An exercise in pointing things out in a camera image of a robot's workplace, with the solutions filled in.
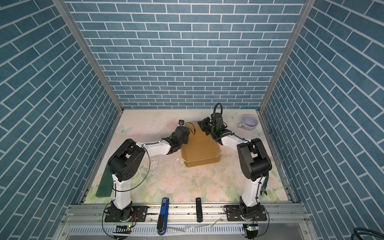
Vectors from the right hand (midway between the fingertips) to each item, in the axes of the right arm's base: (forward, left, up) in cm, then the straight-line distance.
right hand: (195, 119), depth 93 cm
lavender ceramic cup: (+12, -38, -14) cm, 43 cm away
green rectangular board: (-41, +46, -14) cm, 63 cm away
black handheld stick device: (-50, -6, -13) cm, 52 cm away
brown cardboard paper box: (-12, -4, -15) cm, 20 cm away
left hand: (-4, +8, -10) cm, 14 cm away
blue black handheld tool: (-52, +11, -14) cm, 55 cm away
